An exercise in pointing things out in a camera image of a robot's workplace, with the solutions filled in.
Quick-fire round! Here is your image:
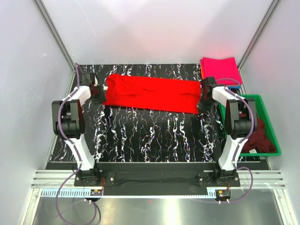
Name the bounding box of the red t shirt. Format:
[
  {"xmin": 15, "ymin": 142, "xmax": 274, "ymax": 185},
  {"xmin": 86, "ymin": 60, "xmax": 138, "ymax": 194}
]
[{"xmin": 103, "ymin": 74, "xmax": 201, "ymax": 114}]

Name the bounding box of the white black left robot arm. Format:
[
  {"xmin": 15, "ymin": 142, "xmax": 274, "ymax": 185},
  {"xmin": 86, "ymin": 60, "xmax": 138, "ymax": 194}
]
[{"xmin": 52, "ymin": 72, "xmax": 105, "ymax": 186}]

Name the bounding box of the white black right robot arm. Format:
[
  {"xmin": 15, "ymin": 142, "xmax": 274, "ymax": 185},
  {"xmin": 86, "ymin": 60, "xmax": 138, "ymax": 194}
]
[{"xmin": 198, "ymin": 77, "xmax": 257, "ymax": 186}]

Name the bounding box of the folded pink t shirt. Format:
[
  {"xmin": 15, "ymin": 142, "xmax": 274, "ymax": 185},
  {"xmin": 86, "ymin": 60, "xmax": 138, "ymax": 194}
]
[{"xmin": 202, "ymin": 56, "xmax": 243, "ymax": 85}]

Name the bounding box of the green plastic bin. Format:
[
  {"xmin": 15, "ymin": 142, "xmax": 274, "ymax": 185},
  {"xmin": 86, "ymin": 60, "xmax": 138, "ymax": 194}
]
[{"xmin": 219, "ymin": 94, "xmax": 282, "ymax": 157}]

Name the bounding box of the maroon t shirt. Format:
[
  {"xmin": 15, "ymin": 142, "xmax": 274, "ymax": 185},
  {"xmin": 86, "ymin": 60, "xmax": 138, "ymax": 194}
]
[{"xmin": 241, "ymin": 115, "xmax": 277, "ymax": 154}]

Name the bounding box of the right connector box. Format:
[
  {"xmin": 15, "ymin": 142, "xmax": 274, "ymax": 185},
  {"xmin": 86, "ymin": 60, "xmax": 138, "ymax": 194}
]
[{"xmin": 216, "ymin": 189, "xmax": 231, "ymax": 198}]

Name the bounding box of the connector box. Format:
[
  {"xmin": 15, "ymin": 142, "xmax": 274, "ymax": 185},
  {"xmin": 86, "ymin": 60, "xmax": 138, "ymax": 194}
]
[
  {"xmin": 216, "ymin": 189, "xmax": 231, "ymax": 198},
  {"xmin": 90, "ymin": 189, "xmax": 103, "ymax": 196}
]

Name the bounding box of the left connector box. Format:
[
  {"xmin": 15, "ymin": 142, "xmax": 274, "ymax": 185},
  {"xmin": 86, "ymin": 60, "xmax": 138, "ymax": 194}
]
[{"xmin": 90, "ymin": 189, "xmax": 103, "ymax": 196}]

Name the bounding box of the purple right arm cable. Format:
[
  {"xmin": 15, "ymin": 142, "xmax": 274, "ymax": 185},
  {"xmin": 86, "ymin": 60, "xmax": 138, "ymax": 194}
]
[{"xmin": 194, "ymin": 78, "xmax": 255, "ymax": 203}]

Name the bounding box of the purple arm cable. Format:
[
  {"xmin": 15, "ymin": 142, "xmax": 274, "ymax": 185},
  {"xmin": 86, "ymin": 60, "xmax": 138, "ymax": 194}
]
[
  {"xmin": 194, "ymin": 78, "xmax": 255, "ymax": 203},
  {"xmin": 55, "ymin": 62, "xmax": 103, "ymax": 223}
]

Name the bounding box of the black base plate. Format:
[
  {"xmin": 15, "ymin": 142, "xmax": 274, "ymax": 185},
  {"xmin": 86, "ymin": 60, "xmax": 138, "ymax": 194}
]
[{"xmin": 75, "ymin": 162, "xmax": 240, "ymax": 197}]

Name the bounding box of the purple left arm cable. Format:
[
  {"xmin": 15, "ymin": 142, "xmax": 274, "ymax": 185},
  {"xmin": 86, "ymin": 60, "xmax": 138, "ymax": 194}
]
[{"xmin": 55, "ymin": 62, "xmax": 103, "ymax": 223}]

